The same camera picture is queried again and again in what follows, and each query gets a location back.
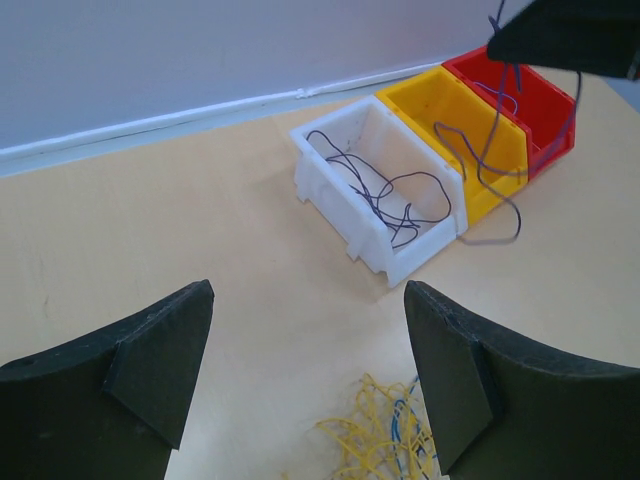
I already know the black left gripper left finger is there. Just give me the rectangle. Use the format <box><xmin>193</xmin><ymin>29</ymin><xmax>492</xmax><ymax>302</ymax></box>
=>
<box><xmin>1</xmin><ymin>280</ymin><xmax>214</xmax><ymax>479</ymax></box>

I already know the yellow plastic bin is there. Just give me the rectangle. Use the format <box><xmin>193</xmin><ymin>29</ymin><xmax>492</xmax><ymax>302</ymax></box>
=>
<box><xmin>376</xmin><ymin>66</ymin><xmax>528</xmax><ymax>225</ymax></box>

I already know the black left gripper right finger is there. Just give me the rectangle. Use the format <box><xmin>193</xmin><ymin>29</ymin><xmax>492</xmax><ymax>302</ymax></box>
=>
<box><xmin>404</xmin><ymin>281</ymin><xmax>639</xmax><ymax>479</ymax></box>

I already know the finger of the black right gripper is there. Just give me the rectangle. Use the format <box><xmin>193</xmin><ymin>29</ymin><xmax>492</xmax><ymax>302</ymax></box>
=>
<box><xmin>487</xmin><ymin>0</ymin><xmax>639</xmax><ymax>79</ymax></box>

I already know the coloured wire bundle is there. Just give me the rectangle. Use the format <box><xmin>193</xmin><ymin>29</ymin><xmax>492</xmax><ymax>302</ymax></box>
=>
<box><xmin>282</xmin><ymin>372</ymin><xmax>441</xmax><ymax>480</ymax></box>

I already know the red plastic bin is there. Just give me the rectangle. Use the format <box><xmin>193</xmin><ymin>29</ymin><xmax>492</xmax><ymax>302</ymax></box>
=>
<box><xmin>443</xmin><ymin>47</ymin><xmax>576</xmax><ymax>179</ymax></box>

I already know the white plastic bin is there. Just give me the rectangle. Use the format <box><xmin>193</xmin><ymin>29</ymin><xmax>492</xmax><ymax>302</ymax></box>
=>
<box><xmin>290</xmin><ymin>96</ymin><xmax>469</xmax><ymax>288</ymax></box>

